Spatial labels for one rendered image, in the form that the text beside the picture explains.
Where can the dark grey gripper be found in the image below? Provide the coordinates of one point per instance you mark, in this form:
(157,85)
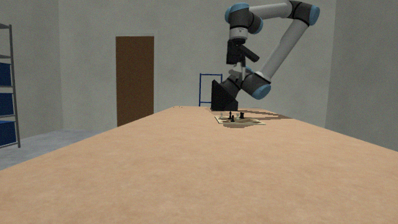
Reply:
(238,56)

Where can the brown and cream chessboard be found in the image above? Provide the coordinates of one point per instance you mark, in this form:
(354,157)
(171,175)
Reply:
(246,120)

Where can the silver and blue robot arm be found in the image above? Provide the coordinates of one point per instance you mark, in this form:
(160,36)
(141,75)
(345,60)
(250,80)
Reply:
(244,19)

